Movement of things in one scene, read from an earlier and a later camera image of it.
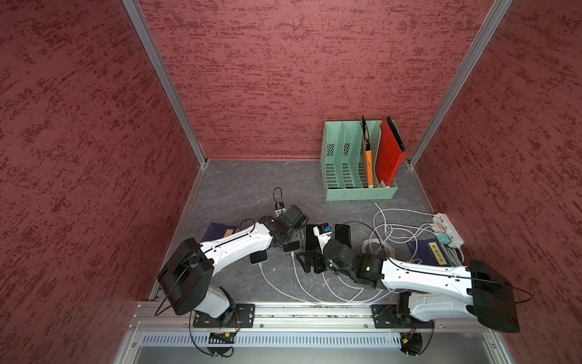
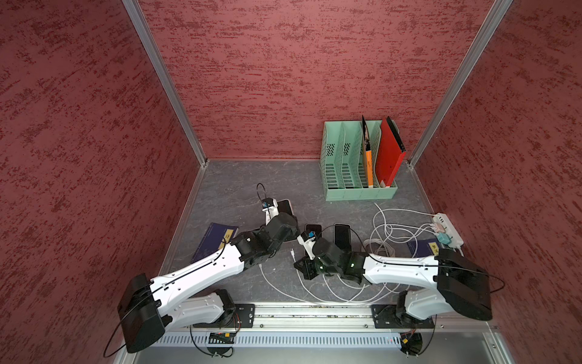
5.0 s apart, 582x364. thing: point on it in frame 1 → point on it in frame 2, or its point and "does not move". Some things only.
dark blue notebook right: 430,252 does not move
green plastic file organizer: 342,162 does not move
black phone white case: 342,232 does not move
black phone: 291,246 → 284,205
